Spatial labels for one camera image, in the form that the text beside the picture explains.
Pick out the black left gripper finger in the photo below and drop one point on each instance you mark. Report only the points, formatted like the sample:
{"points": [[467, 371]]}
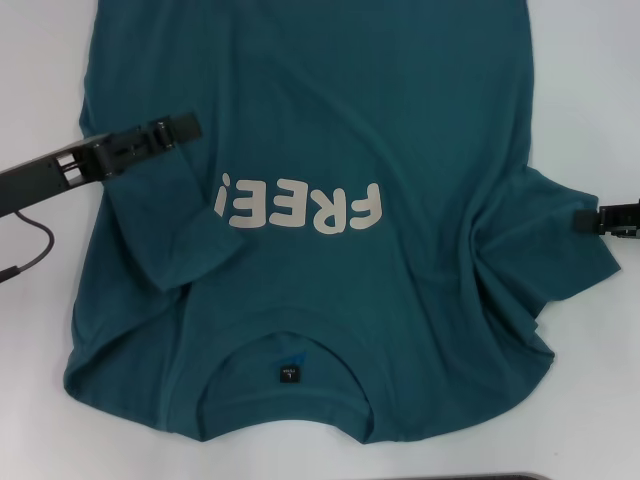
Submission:
{"points": [[165, 132]]}

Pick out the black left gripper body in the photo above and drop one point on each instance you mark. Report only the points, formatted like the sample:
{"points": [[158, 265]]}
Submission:
{"points": [[45, 177]]}

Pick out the teal FREE print t-shirt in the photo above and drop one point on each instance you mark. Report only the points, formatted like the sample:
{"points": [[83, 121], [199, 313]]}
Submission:
{"points": [[350, 100]]}

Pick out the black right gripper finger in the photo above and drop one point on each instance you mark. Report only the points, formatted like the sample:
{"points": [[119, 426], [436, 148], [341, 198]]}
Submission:
{"points": [[587, 220]]}

